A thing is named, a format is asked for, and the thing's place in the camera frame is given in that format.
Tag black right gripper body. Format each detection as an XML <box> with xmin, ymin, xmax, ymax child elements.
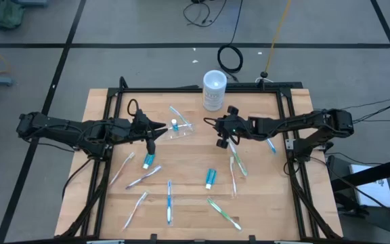
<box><xmin>216</xmin><ymin>106</ymin><xmax>252</xmax><ymax>149</ymax></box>

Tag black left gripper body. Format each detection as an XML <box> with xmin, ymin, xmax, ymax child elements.
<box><xmin>127</xmin><ymin>117</ymin><xmax>156</xmax><ymax>156</ymax></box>

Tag blue clear toothbrush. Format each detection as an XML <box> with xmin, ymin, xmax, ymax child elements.
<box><xmin>265</xmin><ymin>138</ymin><xmax>278</xmax><ymax>155</ymax></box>
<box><xmin>169</xmin><ymin>105</ymin><xmax>192</xmax><ymax>127</ymax></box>

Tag green white toothbrush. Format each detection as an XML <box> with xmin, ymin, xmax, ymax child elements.
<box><xmin>206</xmin><ymin>197</ymin><xmax>243</xmax><ymax>232</ymax></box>
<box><xmin>227</xmin><ymin>140</ymin><xmax>249</xmax><ymax>177</ymax></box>

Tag orange white toothbrush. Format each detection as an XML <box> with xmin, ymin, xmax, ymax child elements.
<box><xmin>228</xmin><ymin>155</ymin><xmax>238</xmax><ymax>199</ymax></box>
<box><xmin>108</xmin><ymin>151</ymin><xmax>136</xmax><ymax>186</ymax></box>
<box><xmin>122</xmin><ymin>190</ymin><xmax>150</xmax><ymax>232</ymax></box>

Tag blue white toothbrush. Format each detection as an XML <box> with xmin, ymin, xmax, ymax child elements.
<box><xmin>165</xmin><ymin>178</ymin><xmax>175</xmax><ymax>227</ymax></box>

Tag white wipes canister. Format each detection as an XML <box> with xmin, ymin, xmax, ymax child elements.
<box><xmin>202</xmin><ymin>69</ymin><xmax>228</xmax><ymax>112</ymax></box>

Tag clear acrylic organizer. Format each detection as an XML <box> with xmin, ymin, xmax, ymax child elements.
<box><xmin>159</xmin><ymin>121</ymin><xmax>195</xmax><ymax>140</ymax></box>

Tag black equipment stand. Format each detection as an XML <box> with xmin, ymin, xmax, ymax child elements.
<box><xmin>326</xmin><ymin>154</ymin><xmax>390</xmax><ymax>244</ymax></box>

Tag white printed box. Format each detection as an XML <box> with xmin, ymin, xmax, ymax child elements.
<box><xmin>349</xmin><ymin>164</ymin><xmax>390</xmax><ymax>208</ymax></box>

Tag blue floor bin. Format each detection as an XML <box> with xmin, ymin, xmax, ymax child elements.
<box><xmin>12</xmin><ymin>0</ymin><xmax>49</xmax><ymax>7</ymax></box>

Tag green cloth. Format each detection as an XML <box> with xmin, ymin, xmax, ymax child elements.
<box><xmin>0</xmin><ymin>0</ymin><xmax>26</xmax><ymax>31</ymax></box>

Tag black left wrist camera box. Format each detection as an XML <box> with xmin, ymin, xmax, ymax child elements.
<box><xmin>133</xmin><ymin>108</ymin><xmax>151</xmax><ymax>128</ymax></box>

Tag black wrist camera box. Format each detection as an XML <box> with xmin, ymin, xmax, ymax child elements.
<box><xmin>227</xmin><ymin>117</ymin><xmax>248</xmax><ymax>139</ymax></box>
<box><xmin>133</xmin><ymin>108</ymin><xmax>151</xmax><ymax>128</ymax></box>

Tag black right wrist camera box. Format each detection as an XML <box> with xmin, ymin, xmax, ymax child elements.
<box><xmin>227</xmin><ymin>117</ymin><xmax>248</xmax><ymax>139</ymax></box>

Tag black looped camera cable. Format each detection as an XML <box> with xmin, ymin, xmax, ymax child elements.
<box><xmin>126</xmin><ymin>98</ymin><xmax>141</xmax><ymax>118</ymax></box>

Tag black aluminium rig frame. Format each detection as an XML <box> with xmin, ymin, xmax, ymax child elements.
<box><xmin>54</xmin><ymin>76</ymin><xmax>344</xmax><ymax>244</ymax></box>

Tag black coiled floor cable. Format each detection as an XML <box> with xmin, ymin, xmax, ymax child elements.
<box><xmin>216</xmin><ymin>0</ymin><xmax>245</xmax><ymax>82</ymax></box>

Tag black tangled floor cable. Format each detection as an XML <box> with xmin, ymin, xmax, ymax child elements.
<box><xmin>182</xmin><ymin>0</ymin><xmax>228</xmax><ymax>28</ymax></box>

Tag black power cable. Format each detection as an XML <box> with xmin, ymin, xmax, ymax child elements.
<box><xmin>330</xmin><ymin>96</ymin><xmax>390</xmax><ymax>113</ymax></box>
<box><xmin>350</xmin><ymin>98</ymin><xmax>390</xmax><ymax>125</ymax></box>

